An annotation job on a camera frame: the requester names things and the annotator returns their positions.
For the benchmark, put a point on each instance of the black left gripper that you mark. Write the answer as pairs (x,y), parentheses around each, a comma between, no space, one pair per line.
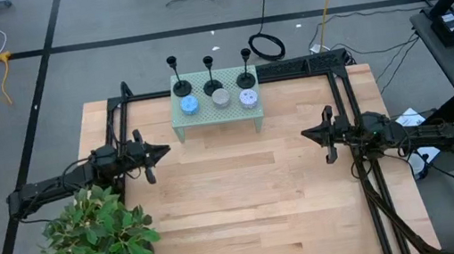
(134,156)

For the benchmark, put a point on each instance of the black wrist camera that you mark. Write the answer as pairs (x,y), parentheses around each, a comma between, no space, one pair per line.
(341,129)
(134,149)

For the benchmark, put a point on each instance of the blue floral patterned round tin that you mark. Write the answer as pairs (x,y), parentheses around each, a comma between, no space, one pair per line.
(189,104)

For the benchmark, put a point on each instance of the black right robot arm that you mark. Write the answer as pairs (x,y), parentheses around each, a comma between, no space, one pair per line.
(426,135)

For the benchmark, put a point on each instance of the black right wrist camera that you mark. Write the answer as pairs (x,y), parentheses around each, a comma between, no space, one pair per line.
(341,129)

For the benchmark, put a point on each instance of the white printed paper sheet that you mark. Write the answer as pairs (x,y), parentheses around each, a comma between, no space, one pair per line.
(409,117)

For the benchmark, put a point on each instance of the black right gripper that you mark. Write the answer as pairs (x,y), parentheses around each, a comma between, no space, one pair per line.
(338,133)

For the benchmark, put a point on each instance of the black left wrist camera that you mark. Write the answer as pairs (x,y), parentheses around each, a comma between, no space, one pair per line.
(134,149)

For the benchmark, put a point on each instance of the large leafy green plant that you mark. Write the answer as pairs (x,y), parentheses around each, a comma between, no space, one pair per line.
(95,241)

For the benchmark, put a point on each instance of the white power adapter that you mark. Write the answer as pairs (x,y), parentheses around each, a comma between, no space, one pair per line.
(315,47)

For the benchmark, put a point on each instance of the grey round tin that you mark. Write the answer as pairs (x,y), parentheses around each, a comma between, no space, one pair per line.
(221,98)

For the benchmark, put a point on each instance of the white purple patterned round tin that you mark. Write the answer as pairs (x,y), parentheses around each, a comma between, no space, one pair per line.
(248,98)

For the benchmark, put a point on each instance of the pale green perforated metal riser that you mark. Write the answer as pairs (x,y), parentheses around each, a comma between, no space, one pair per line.
(208,118)

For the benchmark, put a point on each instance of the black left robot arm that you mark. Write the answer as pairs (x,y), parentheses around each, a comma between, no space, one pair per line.
(47,190)

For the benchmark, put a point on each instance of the black aluminium table frame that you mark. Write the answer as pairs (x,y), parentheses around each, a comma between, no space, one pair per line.
(141,97)

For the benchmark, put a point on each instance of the black perforated metal panel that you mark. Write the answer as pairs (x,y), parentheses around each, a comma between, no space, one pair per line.
(282,68)
(327,60)

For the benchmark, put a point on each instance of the black metal candlestick holder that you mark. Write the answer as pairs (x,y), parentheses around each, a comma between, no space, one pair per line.
(246,81)
(213,87)
(182,89)

